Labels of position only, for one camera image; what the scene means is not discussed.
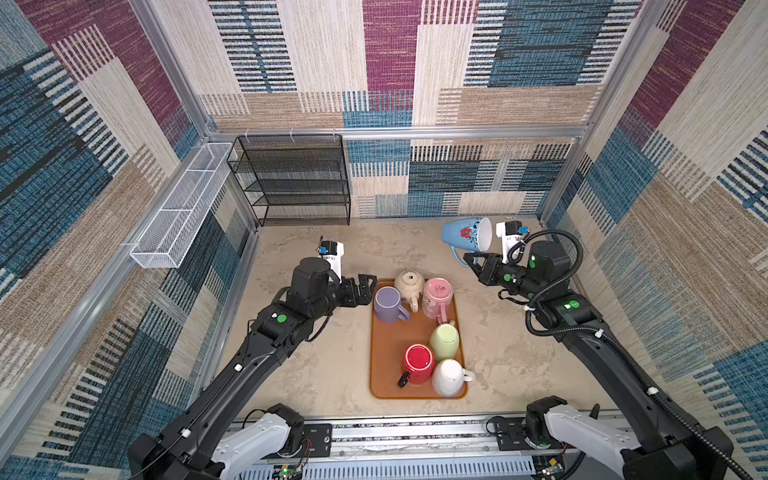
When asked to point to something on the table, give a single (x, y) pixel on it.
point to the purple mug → (387, 305)
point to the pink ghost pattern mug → (437, 292)
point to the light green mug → (444, 340)
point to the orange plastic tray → (389, 342)
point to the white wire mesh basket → (163, 242)
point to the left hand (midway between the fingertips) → (362, 274)
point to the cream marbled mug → (410, 284)
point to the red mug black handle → (419, 361)
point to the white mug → (448, 377)
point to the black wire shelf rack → (293, 179)
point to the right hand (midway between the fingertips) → (466, 261)
